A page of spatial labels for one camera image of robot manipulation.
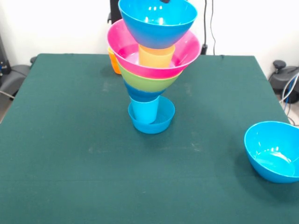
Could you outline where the large blue bowl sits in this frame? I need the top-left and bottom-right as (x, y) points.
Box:
(244, 120), (299, 184)
(118, 0), (199, 49)

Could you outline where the large pink bowl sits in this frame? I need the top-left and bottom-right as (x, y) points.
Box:
(107, 18), (201, 79)

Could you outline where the yellow ribbed cup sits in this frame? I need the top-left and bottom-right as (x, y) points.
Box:
(138, 44), (176, 69)

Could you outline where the lime green bowl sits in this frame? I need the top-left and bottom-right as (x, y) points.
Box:
(118, 63), (183, 92)

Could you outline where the small dark blue bowl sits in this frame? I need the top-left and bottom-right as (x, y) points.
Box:
(123, 79), (167, 103)

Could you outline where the light blue cup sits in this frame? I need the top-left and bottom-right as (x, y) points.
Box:
(129, 96), (161, 124)

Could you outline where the small ribbed blue bowl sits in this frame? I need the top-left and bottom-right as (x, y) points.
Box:
(128, 96), (176, 134)

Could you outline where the orange cup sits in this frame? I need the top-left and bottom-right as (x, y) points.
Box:
(107, 46), (122, 75)

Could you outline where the black equipment base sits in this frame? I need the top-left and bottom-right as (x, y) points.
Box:
(268, 60), (299, 94)
(0, 35), (37, 101)

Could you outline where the dark green table cloth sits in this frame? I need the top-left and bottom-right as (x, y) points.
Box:
(0, 53), (299, 224)

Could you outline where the black wall cable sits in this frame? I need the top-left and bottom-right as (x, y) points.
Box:
(209, 0), (225, 58)

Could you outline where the blue cable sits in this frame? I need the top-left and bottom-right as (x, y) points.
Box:
(282, 77), (299, 105)

